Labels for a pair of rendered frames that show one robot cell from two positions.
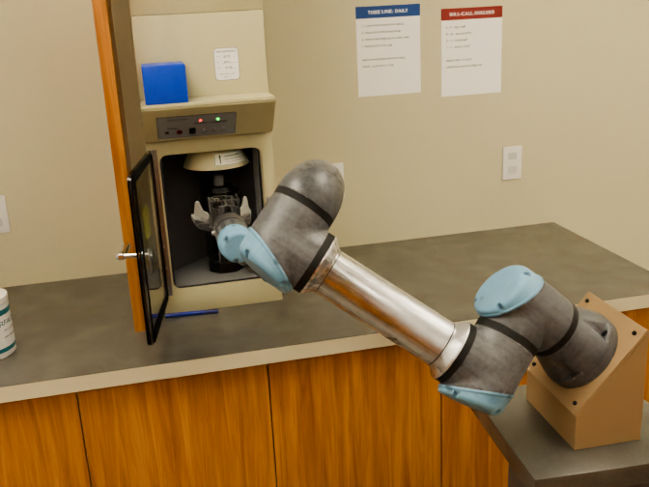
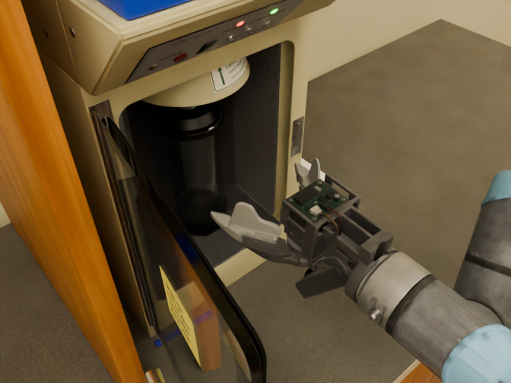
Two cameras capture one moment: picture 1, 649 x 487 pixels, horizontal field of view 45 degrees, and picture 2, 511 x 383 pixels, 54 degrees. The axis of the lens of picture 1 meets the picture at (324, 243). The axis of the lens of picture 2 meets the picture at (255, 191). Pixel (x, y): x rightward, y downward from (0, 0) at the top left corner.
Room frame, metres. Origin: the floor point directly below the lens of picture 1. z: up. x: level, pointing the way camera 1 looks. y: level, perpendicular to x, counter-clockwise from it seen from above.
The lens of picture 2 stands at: (1.50, 0.48, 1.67)
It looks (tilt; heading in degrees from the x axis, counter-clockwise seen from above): 44 degrees down; 333
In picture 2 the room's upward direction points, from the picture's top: straight up
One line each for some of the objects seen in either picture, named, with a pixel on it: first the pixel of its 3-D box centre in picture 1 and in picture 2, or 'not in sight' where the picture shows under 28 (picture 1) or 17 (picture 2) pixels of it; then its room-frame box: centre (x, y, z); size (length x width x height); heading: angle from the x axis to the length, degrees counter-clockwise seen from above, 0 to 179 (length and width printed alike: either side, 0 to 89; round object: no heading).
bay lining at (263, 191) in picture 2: (211, 207); (174, 140); (2.11, 0.31, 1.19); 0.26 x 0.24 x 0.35; 102
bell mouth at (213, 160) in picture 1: (215, 154); (183, 52); (2.09, 0.28, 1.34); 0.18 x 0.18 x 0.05
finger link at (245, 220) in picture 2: (198, 212); (243, 219); (1.86, 0.30, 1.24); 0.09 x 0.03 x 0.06; 47
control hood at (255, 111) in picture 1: (209, 119); (244, 11); (1.93, 0.27, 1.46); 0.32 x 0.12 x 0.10; 102
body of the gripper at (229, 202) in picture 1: (226, 217); (335, 238); (1.79, 0.23, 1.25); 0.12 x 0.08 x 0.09; 13
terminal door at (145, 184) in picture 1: (149, 244); (184, 335); (1.79, 0.42, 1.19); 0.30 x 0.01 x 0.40; 3
